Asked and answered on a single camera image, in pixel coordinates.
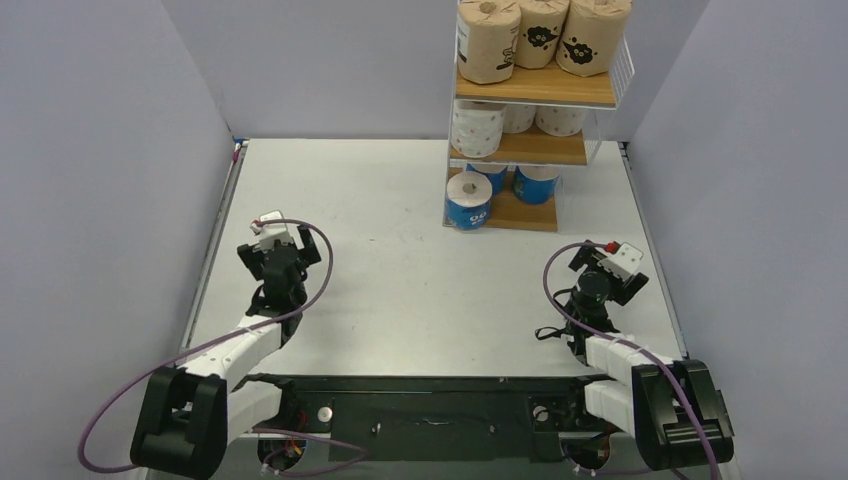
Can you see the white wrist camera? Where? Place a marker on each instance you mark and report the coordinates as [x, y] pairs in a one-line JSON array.
[[621, 260], [270, 231]]

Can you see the blue paper roll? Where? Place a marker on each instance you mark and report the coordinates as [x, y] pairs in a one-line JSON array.
[[468, 200], [535, 185], [495, 173]]

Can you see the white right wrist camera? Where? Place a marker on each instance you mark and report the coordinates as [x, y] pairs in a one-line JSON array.
[[621, 260]]

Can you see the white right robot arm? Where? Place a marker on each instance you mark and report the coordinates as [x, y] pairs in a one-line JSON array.
[[671, 408]]

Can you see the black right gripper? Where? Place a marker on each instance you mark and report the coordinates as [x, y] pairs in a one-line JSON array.
[[610, 276]]

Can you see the floral white paper roll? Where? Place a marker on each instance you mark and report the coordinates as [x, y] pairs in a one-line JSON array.
[[476, 128], [560, 121], [518, 118]]

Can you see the white wire wooden shelf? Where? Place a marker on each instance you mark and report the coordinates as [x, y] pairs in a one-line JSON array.
[[548, 86]]

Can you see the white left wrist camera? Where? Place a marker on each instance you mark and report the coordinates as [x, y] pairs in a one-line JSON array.
[[270, 231]]

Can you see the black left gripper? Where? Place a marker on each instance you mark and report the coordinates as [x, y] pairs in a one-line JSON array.
[[254, 259]]

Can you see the brown paper roll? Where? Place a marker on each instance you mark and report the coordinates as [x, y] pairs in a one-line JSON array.
[[487, 34], [591, 34], [540, 28]]

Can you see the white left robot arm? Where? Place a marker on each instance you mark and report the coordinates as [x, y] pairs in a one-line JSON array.
[[188, 415]]

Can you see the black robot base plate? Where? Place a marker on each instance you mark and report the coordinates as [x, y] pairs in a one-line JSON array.
[[439, 419]]

